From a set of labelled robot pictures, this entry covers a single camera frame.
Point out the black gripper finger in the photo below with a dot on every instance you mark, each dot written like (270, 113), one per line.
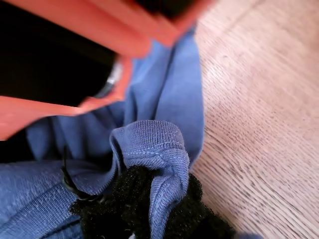
(192, 219)
(119, 214)

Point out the blue printed T-shirt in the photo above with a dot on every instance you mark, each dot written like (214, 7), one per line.
(162, 87)

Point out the orange right robot arm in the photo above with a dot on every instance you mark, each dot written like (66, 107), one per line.
(124, 30)

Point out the black zip tie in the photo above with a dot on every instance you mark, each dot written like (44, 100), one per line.
(66, 186)

